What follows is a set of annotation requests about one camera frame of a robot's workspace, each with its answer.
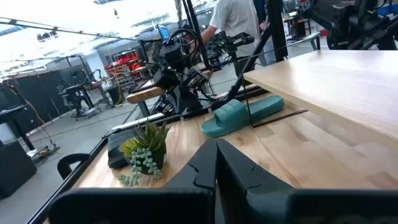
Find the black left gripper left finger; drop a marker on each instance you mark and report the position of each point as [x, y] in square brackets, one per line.
[202, 168]

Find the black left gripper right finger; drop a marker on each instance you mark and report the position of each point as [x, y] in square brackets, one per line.
[239, 186]

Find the green rubber slide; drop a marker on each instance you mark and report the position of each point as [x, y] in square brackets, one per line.
[230, 116]

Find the black rubber slide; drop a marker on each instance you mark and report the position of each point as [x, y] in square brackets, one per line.
[116, 149]

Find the black background robot arm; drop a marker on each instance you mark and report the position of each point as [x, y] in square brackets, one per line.
[351, 21]
[230, 42]

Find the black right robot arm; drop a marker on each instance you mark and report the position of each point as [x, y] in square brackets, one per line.
[174, 53]

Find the wooden neighbouring workbench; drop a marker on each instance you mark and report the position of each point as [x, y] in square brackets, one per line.
[144, 93]

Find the small potted succulent plant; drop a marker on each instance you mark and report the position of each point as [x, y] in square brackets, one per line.
[149, 146]

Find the red parts bin rack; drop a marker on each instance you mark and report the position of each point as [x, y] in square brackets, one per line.
[122, 70]

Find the open laptop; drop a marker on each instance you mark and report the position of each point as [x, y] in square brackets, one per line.
[163, 32]

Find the black background workstation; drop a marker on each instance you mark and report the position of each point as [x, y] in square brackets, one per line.
[77, 93]

